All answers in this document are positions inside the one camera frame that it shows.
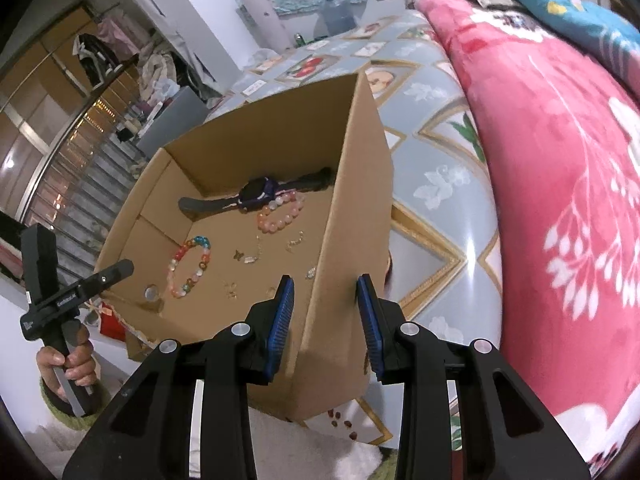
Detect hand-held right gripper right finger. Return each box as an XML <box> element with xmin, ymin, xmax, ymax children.
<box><xmin>356</xmin><ymin>274</ymin><xmax>591</xmax><ymax>480</ymax></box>

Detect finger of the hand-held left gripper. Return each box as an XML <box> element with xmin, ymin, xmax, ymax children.
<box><xmin>75</xmin><ymin>259</ymin><xmax>135</xmax><ymax>306</ymax></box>

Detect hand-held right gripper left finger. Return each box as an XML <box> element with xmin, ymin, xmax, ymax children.
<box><xmin>62</xmin><ymin>274</ymin><xmax>297</xmax><ymax>480</ymax></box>

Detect multicolour bead bracelet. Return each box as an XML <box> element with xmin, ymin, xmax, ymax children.
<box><xmin>168</xmin><ymin>235</ymin><xmax>212</xmax><ymax>300</ymax></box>

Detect orange pink bead bracelet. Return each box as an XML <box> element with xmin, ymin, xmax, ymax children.
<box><xmin>256</xmin><ymin>191</ymin><xmax>307</xmax><ymax>234</ymax></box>

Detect large cardboard box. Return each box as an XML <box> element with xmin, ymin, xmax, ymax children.
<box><xmin>92</xmin><ymin>72</ymin><xmax>393</xmax><ymax>423</ymax></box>

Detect square smartwatch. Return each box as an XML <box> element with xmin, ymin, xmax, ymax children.
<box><xmin>178</xmin><ymin>166</ymin><xmax>333</xmax><ymax>215</ymax></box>

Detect person's left forearm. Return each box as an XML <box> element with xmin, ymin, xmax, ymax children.
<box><xmin>20</xmin><ymin>385</ymin><xmax>131</xmax><ymax>480</ymax></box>

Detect person's left hand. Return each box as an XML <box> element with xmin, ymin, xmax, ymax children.
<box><xmin>36</xmin><ymin>341</ymin><xmax>98</xmax><ymax>403</ymax></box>

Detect red gift bag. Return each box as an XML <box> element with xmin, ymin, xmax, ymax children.
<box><xmin>97</xmin><ymin>302</ymin><xmax>131</xmax><ymax>338</ymax></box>

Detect metal stair railing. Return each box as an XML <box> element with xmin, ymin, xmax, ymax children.
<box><xmin>20</xmin><ymin>57</ymin><xmax>151</xmax><ymax>286</ymax></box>

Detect wooden wardrobe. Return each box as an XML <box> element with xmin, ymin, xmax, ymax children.
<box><xmin>0</xmin><ymin>2</ymin><xmax>126</xmax><ymax>221</ymax></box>

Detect grey box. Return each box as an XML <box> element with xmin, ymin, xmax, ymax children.
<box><xmin>135</xmin><ymin>85</ymin><xmax>211</xmax><ymax>161</ymax></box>

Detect beige quilt pile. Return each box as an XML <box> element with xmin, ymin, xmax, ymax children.
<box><xmin>137</xmin><ymin>47</ymin><xmax>176</xmax><ymax>101</ymax></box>

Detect black white jacket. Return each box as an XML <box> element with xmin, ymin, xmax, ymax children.
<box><xmin>72</xmin><ymin>32</ymin><xmax>123</xmax><ymax>91</ymax></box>

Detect pink hanging garments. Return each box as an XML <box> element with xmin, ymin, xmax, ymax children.
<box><xmin>97</xmin><ymin>12</ymin><xmax>151</xmax><ymax>53</ymax></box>

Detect red floral blanket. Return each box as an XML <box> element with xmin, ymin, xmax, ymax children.
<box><xmin>406</xmin><ymin>0</ymin><xmax>640</xmax><ymax>478</ymax></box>

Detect pink paper roll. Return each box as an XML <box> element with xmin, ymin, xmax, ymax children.
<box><xmin>239</xmin><ymin>0</ymin><xmax>291</xmax><ymax>53</ymax></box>

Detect blue water jug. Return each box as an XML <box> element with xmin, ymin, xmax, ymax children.
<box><xmin>320</xmin><ymin>0</ymin><xmax>357</xmax><ymax>36</ymax></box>

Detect teal floral pillow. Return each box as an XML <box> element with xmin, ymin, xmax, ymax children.
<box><xmin>487</xmin><ymin>0</ymin><xmax>640</xmax><ymax>81</ymax></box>

